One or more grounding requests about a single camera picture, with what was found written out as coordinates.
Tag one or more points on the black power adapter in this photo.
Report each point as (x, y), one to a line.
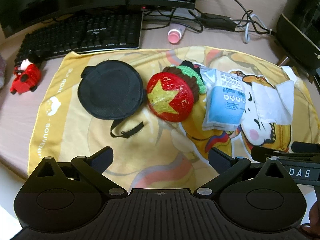
(217, 21)

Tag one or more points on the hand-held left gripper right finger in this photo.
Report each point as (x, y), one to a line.
(216, 158)

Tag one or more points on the yellow printed cloth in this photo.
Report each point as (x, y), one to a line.
(162, 135)

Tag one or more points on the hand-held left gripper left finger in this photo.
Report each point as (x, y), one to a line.
(103, 158)

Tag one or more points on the black appliance with gold trim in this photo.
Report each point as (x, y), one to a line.
(300, 17)

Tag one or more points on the white cloth tag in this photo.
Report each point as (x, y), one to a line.
(290, 73)

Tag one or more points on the dark brown clothing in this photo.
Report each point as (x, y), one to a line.
(315, 215)

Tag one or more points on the pink capped small bottle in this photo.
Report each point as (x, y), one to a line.
(174, 36)

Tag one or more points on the red hat with yellow star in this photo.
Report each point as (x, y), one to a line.
(172, 97)

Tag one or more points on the red toy car with figure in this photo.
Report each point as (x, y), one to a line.
(25, 80)

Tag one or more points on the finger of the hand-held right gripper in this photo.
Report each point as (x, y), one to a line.
(307, 147)
(260, 153)

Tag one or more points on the brown wooden post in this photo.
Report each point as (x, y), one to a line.
(283, 61)

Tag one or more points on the black round pouch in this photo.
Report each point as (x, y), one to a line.
(110, 90)

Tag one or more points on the blue wet wipe packet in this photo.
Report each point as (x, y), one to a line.
(222, 107)

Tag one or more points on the white tissue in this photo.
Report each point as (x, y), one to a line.
(272, 105)

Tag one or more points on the black keyboard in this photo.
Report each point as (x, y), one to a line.
(87, 32)

